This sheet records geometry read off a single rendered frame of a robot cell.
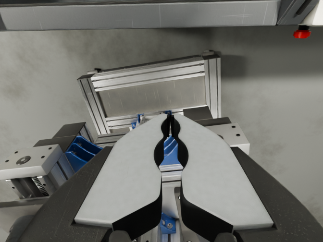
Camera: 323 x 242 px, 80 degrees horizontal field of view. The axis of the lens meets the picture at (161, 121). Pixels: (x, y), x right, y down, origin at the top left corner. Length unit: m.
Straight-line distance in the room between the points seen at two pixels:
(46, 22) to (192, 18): 0.26
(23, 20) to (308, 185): 2.38
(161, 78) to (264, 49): 0.71
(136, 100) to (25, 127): 1.07
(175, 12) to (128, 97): 0.92
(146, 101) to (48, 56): 0.75
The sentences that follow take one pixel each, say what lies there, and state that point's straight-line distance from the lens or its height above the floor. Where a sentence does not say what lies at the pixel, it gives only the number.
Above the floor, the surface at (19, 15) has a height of 0.95.
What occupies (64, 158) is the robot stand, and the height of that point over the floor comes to 0.91.
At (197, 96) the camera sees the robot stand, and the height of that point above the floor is 0.21.
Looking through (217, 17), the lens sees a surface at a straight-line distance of 0.40.
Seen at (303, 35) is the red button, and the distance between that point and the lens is 0.62.
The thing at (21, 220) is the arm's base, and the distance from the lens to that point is 0.66.
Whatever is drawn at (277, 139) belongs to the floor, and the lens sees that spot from 1.87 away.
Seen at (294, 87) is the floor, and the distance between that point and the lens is 1.69.
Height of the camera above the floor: 1.34
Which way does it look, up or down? 60 degrees down
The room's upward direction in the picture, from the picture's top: 176 degrees counter-clockwise
